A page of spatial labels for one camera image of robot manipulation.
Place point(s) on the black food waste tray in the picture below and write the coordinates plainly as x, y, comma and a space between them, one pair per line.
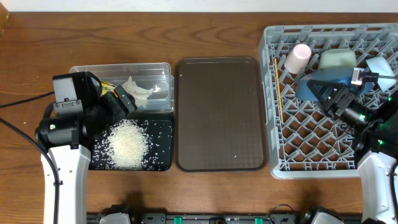
161, 146

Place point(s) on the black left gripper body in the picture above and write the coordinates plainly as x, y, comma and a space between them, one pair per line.
111, 112

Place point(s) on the green yellow snack wrapper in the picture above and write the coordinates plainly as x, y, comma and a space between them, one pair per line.
107, 87

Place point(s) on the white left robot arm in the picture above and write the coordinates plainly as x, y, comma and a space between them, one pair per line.
67, 133

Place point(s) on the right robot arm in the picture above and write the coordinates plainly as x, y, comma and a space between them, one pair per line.
374, 145

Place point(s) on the wooden chopstick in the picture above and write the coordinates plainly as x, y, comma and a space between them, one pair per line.
278, 91

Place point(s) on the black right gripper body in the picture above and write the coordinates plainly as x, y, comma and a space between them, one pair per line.
346, 97

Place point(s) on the mint green small bowl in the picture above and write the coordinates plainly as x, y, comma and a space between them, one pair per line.
337, 58

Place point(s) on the white rice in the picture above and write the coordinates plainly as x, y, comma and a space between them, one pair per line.
127, 143

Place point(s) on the light blue bowl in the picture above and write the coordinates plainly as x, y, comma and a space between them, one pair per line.
380, 65

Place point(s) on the grey dishwasher rack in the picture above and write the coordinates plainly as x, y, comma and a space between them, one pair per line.
309, 145

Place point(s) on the white napkin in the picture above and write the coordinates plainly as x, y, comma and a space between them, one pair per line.
137, 92

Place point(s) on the pink plastic cup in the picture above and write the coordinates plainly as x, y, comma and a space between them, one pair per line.
298, 58

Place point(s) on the dark blue plate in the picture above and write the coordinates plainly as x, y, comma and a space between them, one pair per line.
342, 75

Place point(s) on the brown serving tray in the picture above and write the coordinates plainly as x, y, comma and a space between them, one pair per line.
219, 115

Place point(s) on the clear plastic waste bin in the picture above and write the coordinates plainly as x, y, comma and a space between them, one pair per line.
146, 75

